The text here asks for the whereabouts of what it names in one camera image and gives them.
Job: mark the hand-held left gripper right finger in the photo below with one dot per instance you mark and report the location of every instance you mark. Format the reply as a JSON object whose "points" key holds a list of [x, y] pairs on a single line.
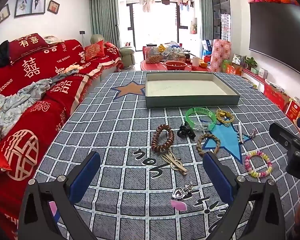
{"points": [[218, 177]]}

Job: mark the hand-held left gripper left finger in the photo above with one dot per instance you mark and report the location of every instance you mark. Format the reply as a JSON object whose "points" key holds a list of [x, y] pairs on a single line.
{"points": [[86, 172]]}

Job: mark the small silver brooch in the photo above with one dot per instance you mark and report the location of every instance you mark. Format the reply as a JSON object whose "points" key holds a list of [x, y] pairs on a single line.
{"points": [[253, 132]]}

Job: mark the silver metal hair clip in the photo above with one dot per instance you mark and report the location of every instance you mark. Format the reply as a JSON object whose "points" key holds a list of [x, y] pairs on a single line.
{"points": [[240, 132]]}

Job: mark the black hair claw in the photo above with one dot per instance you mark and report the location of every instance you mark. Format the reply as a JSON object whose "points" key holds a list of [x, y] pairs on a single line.
{"points": [[186, 131]]}

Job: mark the grey shallow tray box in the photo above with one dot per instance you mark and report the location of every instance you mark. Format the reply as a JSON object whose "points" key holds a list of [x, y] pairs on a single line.
{"points": [[190, 87]]}

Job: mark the red white gift box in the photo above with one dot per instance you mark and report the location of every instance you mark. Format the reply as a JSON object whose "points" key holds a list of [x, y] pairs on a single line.
{"points": [[293, 110]]}

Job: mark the silver heart brooch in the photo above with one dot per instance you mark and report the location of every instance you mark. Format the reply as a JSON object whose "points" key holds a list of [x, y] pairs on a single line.
{"points": [[178, 192]]}

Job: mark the beige bow hair clip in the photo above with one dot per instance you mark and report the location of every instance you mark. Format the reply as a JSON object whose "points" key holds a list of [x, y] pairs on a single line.
{"points": [[173, 163]]}

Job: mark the grey checked table cloth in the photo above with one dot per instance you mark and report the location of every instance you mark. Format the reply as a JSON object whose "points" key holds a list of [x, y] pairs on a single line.
{"points": [[115, 130]]}

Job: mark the large red gift box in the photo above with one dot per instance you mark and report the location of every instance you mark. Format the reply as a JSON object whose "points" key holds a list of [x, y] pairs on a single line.
{"points": [[275, 96]]}

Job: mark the green translucent bangle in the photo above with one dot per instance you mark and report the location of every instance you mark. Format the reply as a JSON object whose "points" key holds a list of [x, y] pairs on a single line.
{"points": [[190, 112]]}

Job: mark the small white box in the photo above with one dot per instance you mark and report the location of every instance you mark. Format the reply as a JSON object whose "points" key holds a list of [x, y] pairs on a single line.
{"points": [[263, 73]]}

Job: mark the grey twisted cloth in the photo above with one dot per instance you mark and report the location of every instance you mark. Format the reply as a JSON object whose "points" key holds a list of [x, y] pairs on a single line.
{"points": [[62, 76]]}

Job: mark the pale blue floral blanket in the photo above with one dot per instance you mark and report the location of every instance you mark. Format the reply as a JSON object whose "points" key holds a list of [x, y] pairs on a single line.
{"points": [[17, 100]]}

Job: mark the potted green plant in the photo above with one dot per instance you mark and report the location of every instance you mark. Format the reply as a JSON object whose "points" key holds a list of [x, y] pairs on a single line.
{"points": [[250, 61]]}

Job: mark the orange red gift bag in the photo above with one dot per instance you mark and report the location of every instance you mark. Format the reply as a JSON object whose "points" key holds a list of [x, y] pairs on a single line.
{"points": [[233, 70]]}

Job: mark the red printed sofa cover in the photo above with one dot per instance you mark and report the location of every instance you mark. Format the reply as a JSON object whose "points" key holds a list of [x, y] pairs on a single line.
{"points": [[27, 85]]}

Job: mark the silver foil bag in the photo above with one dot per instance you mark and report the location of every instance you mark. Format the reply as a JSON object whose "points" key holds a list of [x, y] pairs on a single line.
{"points": [[236, 59]]}

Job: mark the white paper roll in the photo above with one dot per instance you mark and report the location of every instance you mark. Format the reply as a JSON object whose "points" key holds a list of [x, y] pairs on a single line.
{"points": [[195, 61]]}

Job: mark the red plastic colander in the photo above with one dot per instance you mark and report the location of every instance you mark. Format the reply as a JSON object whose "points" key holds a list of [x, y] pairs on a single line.
{"points": [[175, 65]]}

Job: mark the red gold patterned cushion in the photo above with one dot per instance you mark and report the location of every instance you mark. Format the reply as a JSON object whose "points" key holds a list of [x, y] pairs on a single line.
{"points": [[93, 51]]}

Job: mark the red patterned gift bag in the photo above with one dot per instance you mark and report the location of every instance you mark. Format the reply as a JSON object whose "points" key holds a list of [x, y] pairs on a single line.
{"points": [[221, 55]]}

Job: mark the pale green armchair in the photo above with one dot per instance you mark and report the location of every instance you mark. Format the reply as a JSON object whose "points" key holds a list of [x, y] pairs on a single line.
{"points": [[127, 55]]}

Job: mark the red round table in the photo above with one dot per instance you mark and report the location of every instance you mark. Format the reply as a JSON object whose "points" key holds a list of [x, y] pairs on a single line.
{"points": [[155, 67]]}

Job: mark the blue white carton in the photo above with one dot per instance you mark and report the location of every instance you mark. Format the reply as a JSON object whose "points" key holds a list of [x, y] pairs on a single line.
{"points": [[207, 45]]}

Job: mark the clear jar of nuts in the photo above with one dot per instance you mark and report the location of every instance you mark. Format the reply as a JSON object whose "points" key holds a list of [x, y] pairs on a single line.
{"points": [[152, 55]]}

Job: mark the red lettered pillow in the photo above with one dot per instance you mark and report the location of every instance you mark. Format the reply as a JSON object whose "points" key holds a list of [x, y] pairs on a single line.
{"points": [[27, 46]]}

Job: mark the green curtain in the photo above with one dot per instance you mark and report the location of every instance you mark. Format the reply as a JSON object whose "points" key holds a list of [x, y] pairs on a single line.
{"points": [[205, 17], [102, 17]]}

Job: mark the glass door cabinet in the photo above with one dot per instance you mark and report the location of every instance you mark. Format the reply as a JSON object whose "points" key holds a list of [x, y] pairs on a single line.
{"points": [[221, 10]]}

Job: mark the hanging laundry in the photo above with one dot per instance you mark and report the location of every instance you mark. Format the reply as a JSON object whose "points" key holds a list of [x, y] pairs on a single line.
{"points": [[147, 2]]}

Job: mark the red low wall shelf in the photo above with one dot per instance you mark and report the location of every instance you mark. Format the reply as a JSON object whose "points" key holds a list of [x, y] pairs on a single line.
{"points": [[257, 78]]}

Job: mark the black wall television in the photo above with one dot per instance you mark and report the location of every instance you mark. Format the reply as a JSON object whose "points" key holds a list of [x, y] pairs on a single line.
{"points": [[277, 35]]}

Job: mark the small red photo frame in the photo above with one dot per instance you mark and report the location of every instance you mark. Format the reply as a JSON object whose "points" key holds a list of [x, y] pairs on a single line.
{"points": [[53, 6]]}

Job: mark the double wedding photo frame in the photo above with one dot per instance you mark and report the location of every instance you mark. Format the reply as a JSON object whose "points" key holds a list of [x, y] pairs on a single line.
{"points": [[28, 5]]}

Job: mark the dark slanted photo frame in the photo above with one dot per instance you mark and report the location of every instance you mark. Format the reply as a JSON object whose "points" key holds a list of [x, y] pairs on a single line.
{"points": [[2, 15]]}

